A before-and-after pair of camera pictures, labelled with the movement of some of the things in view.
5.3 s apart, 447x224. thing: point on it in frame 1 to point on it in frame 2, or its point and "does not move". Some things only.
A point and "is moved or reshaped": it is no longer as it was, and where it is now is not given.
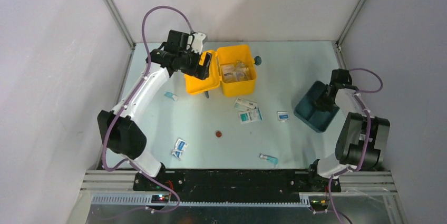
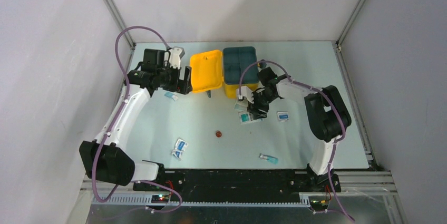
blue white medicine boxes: [250, 115] does not move
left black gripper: [200, 71] to [180, 86]
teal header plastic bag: [171, 95] does not move
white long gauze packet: [244, 104] does not move
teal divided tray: [307, 113] is moved or reshaped
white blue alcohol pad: [177, 153] does not move
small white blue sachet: [283, 116] does not move
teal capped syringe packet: [269, 158] does not move
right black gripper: [320, 105] to [253, 108]
